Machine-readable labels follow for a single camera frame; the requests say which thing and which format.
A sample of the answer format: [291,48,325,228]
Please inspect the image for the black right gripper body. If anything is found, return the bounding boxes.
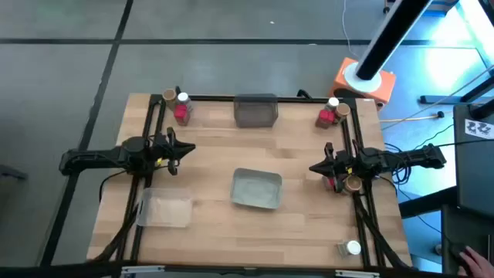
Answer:
[325,141,359,194]

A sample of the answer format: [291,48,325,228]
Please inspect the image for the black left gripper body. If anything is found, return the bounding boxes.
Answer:
[153,126,179,177]

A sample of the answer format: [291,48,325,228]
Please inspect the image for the brown-lid spice jar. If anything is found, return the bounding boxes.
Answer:
[333,102,351,124]
[161,88,178,111]
[344,175,363,194]

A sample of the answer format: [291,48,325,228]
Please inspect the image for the clear plastic bin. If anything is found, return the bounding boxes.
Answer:
[135,187,194,229]

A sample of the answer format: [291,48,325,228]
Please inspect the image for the light grey plastic bin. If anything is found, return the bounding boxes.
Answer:
[229,167,283,210]

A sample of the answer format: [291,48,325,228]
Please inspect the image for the dark grey translucent bin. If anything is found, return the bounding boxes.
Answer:
[233,93,279,129]

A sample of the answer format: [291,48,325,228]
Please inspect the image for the white round disc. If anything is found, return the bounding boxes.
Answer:
[343,61,383,93]

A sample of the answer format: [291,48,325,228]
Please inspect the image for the black desk crossbeam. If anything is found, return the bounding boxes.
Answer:
[397,185,458,219]

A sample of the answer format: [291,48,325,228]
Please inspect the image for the orange box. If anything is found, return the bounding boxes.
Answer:
[328,56,398,111]

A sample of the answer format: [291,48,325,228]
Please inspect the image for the black desk legs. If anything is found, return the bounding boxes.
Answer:
[419,75,494,120]

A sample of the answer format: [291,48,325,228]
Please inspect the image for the black side desk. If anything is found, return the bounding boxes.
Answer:
[453,103,494,217]

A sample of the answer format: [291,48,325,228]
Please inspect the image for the black low desk surface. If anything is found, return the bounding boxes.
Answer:
[442,204,494,277]

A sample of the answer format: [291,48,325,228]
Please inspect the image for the white printed marker sheet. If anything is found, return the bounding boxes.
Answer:
[465,118,494,140]

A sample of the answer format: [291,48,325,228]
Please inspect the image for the black computer mouse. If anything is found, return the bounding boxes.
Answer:
[449,242,469,262]

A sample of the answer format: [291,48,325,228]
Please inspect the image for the dark floor object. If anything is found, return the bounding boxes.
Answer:
[0,164,29,181]

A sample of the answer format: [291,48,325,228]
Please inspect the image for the person's hand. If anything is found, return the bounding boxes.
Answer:
[458,246,494,278]

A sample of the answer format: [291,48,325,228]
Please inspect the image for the black metal table frame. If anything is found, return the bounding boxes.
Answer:
[115,93,387,270]

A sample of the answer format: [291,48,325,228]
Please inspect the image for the tangled black cables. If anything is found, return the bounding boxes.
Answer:
[384,123,456,186]

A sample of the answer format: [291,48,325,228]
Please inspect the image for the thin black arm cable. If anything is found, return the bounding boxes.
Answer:
[98,169,128,204]

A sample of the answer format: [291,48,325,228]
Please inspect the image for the yellow floor cable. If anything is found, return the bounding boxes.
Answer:
[380,110,445,124]

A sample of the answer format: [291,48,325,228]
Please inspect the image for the black cable bundle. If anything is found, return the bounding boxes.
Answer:
[353,192,412,270]
[90,204,140,263]

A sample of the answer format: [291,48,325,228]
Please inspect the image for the silver frame bracket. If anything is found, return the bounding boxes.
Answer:
[121,265,166,276]
[334,270,381,278]

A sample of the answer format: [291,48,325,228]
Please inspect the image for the white floor cable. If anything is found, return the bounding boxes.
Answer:
[341,0,360,59]

